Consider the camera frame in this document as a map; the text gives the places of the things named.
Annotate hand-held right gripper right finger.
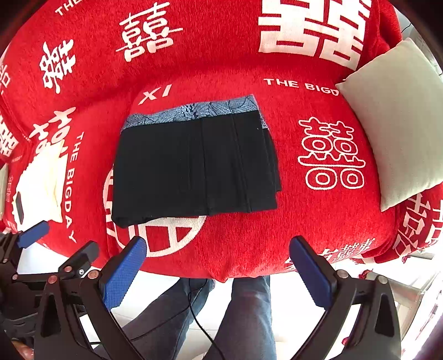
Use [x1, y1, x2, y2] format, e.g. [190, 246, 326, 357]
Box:
[290, 236, 405, 360]

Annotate person's left leg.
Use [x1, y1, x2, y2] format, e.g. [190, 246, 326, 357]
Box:
[92, 277, 216, 360]

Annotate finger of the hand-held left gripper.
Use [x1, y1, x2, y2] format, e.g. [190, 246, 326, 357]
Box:
[58, 241, 101, 280]
[0, 221, 50, 265]

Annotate beige pillow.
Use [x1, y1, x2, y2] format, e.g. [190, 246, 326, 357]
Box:
[335, 37, 443, 213]

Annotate red printed blanket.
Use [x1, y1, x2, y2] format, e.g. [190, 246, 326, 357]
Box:
[0, 0, 443, 282]

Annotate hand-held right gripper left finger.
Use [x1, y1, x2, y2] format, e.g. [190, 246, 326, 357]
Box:
[34, 236, 148, 360]

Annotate black cable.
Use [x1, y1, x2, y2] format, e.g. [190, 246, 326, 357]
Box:
[187, 277, 222, 360]

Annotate black pants patterned blue waistband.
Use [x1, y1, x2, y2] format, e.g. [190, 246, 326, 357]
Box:
[111, 94, 283, 228]

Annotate person's leg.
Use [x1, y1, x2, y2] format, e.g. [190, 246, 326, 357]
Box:
[202, 275, 278, 360]
[92, 277, 216, 360]

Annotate white folded cloth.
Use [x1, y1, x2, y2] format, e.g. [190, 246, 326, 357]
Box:
[10, 140, 68, 232]

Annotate grey metal frame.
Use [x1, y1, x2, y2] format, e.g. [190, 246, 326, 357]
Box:
[362, 268, 437, 313]

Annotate person's right leg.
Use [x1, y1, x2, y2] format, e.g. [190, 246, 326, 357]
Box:
[202, 275, 278, 360]

